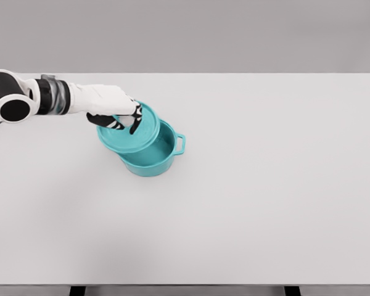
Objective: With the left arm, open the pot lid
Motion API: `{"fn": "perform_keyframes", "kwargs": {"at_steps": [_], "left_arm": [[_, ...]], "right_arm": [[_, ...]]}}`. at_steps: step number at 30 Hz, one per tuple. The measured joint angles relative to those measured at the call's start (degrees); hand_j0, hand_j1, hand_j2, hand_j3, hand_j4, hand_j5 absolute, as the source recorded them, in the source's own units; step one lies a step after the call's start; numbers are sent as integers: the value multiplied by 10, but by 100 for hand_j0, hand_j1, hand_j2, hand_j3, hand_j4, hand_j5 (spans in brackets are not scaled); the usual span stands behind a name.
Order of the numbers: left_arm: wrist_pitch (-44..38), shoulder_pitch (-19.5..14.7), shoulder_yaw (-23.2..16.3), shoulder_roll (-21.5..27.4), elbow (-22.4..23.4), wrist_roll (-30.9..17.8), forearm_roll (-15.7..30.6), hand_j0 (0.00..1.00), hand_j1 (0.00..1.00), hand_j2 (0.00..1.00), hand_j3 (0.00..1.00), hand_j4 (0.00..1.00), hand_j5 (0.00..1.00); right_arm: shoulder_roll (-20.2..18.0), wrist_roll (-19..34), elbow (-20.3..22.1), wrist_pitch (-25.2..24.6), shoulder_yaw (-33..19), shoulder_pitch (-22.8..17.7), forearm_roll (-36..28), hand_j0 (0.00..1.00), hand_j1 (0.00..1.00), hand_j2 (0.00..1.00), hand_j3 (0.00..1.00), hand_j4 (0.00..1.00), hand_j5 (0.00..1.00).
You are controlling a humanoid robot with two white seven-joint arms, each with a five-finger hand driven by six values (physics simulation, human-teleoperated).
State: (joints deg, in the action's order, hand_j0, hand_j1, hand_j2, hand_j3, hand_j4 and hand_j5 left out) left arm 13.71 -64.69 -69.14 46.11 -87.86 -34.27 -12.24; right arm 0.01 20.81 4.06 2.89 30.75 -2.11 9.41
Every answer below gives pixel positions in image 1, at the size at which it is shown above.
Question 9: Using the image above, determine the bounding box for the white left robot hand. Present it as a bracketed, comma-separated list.
[86, 84, 142, 135]

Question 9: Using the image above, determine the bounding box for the teal pot lid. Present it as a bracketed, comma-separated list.
[96, 100, 161, 154]

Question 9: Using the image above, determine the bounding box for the teal pot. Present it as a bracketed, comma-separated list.
[119, 118, 186, 178]

